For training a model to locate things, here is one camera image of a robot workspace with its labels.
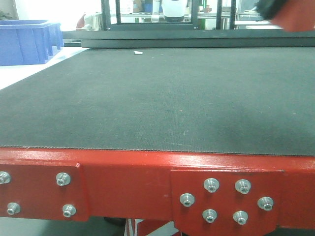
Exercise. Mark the dark conveyor belt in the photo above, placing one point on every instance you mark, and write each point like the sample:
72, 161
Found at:
228, 100

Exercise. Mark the red robot arm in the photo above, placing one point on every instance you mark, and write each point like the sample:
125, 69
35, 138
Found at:
291, 15

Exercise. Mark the blue plastic bin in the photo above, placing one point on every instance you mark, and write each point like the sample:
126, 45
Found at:
26, 42

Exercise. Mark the black metal frame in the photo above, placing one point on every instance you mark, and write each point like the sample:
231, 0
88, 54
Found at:
121, 25

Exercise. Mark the red conveyor frame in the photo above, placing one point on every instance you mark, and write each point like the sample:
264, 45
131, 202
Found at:
201, 193

